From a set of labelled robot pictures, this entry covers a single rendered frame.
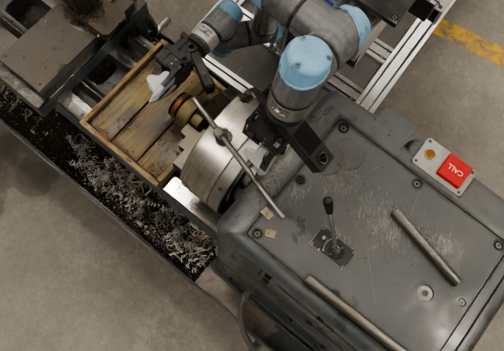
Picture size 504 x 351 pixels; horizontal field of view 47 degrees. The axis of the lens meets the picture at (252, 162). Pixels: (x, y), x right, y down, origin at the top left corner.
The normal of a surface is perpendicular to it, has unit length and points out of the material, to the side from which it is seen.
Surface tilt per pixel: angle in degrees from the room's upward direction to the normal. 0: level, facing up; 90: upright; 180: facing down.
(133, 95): 0
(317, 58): 11
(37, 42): 0
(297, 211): 0
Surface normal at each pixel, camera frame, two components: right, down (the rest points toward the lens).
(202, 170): -0.44, 0.36
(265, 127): 0.17, -0.44
